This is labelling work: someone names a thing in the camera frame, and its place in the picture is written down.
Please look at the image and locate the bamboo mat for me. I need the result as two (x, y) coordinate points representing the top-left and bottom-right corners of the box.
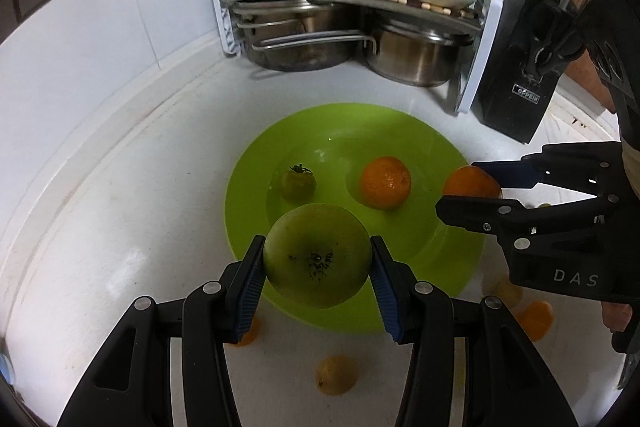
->
(361, 0), (482, 20)

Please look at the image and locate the small green tomato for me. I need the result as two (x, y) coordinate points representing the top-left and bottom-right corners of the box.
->
(277, 163), (317, 202)

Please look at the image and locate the wide stainless steel pot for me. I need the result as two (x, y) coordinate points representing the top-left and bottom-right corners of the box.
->
(235, 2), (372, 72)

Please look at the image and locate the grey white kitchen rack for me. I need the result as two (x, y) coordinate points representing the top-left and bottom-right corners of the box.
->
(209, 0), (502, 115)

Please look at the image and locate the person's right hand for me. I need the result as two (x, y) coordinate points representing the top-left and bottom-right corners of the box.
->
(601, 301), (634, 333)

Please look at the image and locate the green plastic plate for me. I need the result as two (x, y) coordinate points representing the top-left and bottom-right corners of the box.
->
(224, 104), (485, 334)

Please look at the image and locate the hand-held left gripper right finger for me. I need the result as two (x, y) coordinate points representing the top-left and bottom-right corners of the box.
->
(369, 236), (583, 427)

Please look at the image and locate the black knife block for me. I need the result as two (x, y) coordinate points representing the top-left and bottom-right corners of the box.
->
(477, 0), (586, 144)

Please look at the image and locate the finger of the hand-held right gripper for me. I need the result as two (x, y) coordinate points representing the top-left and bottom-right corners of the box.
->
(471, 142), (623, 202)
(435, 194), (621, 254)

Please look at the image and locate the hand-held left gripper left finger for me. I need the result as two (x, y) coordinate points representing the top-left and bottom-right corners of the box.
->
(57, 235), (266, 427)

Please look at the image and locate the green apple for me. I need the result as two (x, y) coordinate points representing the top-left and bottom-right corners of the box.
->
(262, 203), (373, 309)

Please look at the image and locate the yellowish orange tangerine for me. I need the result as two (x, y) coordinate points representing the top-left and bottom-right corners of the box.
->
(316, 355), (360, 396)
(492, 278), (523, 308)

